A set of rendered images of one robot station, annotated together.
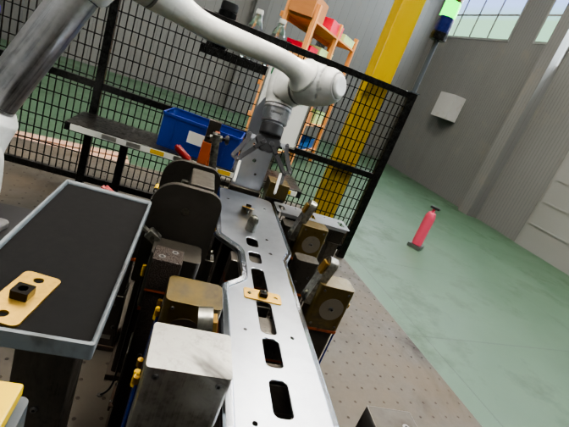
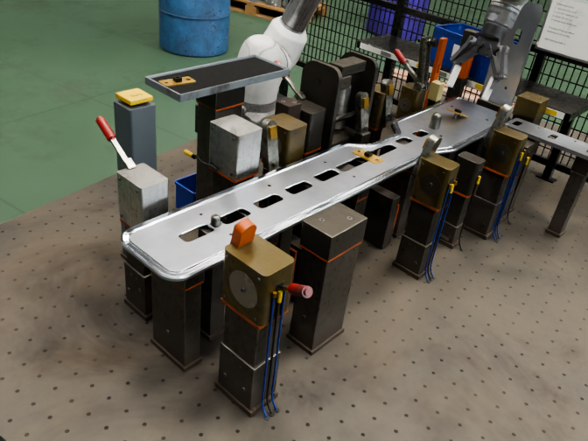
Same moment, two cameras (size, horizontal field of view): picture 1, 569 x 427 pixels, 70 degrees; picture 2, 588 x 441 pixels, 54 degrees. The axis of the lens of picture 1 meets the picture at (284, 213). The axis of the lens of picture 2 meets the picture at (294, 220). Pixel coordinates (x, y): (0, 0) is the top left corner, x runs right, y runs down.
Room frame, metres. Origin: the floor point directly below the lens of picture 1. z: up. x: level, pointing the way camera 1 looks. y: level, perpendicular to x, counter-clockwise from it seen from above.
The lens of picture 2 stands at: (-0.17, -1.07, 1.67)
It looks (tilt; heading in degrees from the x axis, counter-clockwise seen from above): 33 degrees down; 55
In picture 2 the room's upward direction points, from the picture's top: 7 degrees clockwise
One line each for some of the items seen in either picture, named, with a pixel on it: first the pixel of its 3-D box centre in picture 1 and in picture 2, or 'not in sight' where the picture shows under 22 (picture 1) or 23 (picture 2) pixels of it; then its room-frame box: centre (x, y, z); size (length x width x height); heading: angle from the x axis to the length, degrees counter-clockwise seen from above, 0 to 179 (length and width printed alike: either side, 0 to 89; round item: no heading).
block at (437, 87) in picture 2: not in sight; (425, 132); (1.26, 0.25, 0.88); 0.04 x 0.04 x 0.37; 16
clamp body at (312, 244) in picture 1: (299, 272); (497, 186); (1.22, -0.11, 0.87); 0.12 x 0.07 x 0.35; 106
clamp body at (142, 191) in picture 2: not in sight; (141, 242); (0.15, -0.01, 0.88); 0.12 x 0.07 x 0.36; 106
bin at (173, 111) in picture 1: (201, 137); (474, 52); (1.58, 0.41, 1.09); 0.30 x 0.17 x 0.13; 97
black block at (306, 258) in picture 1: (293, 301); (462, 204); (1.08, -0.12, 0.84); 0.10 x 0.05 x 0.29; 106
